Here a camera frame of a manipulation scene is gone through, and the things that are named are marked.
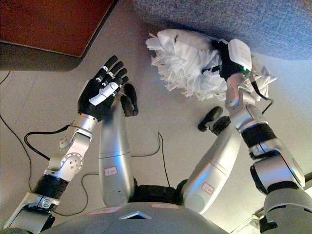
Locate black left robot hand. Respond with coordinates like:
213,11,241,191
77,55,129,122

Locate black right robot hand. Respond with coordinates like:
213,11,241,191
202,38,253,79

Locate white shaggy pillow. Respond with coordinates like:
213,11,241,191
145,29,278,102

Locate grey fabric armchair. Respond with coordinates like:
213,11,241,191
133,0,312,61

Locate reddish brown wooden table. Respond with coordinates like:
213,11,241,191
0,0,120,72

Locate black robot pelvis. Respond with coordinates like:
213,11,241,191
134,184,188,205

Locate grey robot torso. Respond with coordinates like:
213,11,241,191
48,202,234,234

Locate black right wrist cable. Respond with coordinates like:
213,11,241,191
251,75,273,114

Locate thick black wrist cable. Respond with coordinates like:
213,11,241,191
23,124,74,161

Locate thin black floor cable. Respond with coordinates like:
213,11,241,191
0,114,34,192
55,131,171,217

